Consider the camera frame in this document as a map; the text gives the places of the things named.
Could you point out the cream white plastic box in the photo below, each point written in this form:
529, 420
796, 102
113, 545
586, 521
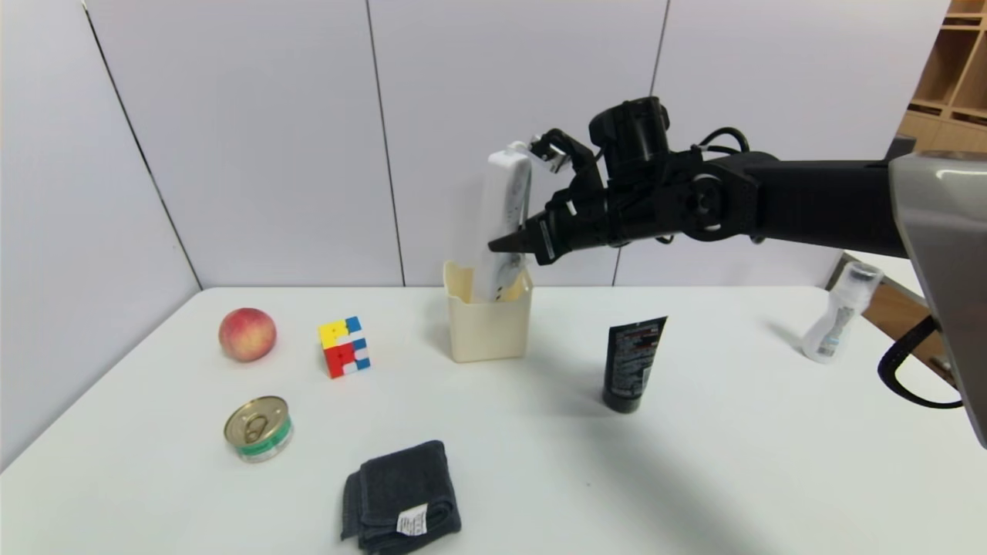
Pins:
487, 331

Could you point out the dark grey folded towel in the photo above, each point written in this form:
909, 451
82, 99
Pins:
399, 486

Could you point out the multicolour puzzle cube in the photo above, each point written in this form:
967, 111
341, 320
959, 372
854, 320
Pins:
343, 351

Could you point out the red yellow peach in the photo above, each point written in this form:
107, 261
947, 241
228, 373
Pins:
247, 334

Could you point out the clear plastic bottle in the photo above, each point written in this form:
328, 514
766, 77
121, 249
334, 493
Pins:
833, 324

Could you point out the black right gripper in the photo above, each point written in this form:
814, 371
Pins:
545, 240

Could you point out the white round table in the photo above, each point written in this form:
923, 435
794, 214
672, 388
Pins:
894, 266

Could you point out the tin can green label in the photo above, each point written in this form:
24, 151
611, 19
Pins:
257, 428

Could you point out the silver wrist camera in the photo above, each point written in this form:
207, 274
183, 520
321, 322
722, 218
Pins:
549, 148

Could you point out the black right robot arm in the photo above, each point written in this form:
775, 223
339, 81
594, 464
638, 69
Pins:
810, 200

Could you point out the black cosmetic tube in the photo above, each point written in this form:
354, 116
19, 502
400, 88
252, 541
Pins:
628, 362

